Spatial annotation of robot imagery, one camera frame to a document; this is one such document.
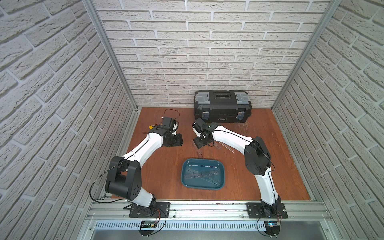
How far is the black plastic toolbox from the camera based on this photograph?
39.2 inches

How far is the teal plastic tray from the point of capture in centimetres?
83

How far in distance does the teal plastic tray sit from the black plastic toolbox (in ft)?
1.06
